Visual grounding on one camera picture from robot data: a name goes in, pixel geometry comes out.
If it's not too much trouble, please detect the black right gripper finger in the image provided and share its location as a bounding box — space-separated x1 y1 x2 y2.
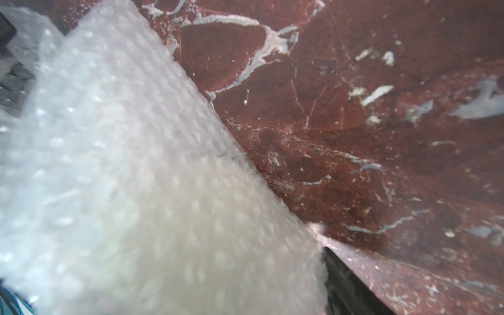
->
322 247 395 315

